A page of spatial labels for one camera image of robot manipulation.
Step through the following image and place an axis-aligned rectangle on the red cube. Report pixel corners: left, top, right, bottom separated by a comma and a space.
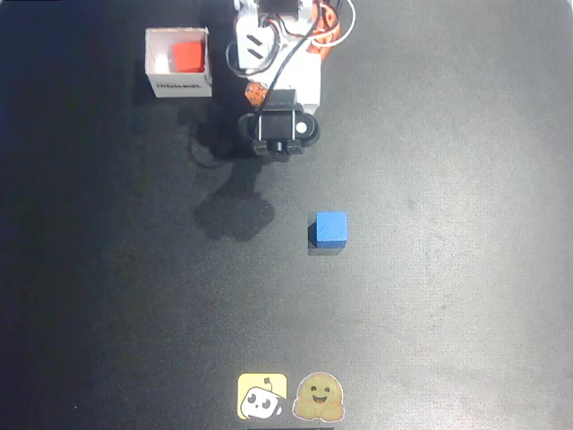
171, 40, 207, 73

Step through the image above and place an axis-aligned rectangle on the white cardboard box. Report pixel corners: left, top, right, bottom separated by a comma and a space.
143, 27, 214, 99

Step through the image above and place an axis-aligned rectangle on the blue cube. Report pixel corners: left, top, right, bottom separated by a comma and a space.
308, 211, 349, 250

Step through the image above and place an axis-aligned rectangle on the yellow robot sticker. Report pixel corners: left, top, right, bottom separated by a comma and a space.
236, 372, 288, 421

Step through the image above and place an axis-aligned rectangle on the hugging face emoji sticker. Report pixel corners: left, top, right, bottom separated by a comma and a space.
292, 372, 346, 423

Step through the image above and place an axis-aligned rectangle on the black camera cable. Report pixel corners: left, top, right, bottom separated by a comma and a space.
257, 0, 346, 113

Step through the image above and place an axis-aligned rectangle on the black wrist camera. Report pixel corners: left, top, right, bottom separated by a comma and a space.
237, 89, 321, 159

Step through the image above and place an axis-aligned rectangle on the white cable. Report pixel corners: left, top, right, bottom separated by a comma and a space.
312, 0, 357, 48

